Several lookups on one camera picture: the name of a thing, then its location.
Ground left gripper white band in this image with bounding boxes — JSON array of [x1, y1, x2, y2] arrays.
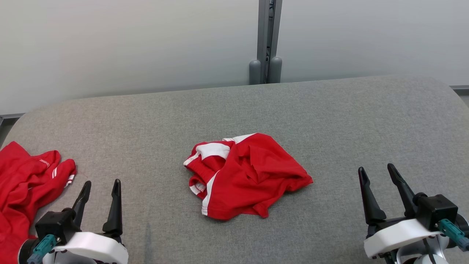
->
[[42, 179, 129, 264]]

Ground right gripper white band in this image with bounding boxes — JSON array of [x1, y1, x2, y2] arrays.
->
[[358, 163, 446, 264]]

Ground red shirt with white stripes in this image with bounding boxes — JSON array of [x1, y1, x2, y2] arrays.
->
[[0, 141, 77, 264]]

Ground red shorts with white trim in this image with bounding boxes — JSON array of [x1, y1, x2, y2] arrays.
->
[[183, 133, 314, 221]]

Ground grey fabric sofa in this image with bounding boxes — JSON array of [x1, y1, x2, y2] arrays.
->
[[0, 74, 469, 264]]

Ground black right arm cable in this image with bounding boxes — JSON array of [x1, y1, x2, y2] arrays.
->
[[422, 238, 437, 264]]

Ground teal left camera connector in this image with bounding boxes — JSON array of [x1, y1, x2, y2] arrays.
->
[[27, 235, 58, 264]]

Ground teal camera connector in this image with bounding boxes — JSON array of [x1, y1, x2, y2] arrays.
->
[[438, 219, 469, 252], [27, 235, 58, 264]]

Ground teal right camera connector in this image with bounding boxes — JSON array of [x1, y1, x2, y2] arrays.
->
[[438, 219, 469, 252]]

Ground grey cylindrical post cap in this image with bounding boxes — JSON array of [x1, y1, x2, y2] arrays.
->
[[249, 60, 261, 85], [270, 56, 282, 84]]

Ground grey metal partition post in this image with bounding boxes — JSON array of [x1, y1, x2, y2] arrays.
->
[[256, 0, 283, 84]]

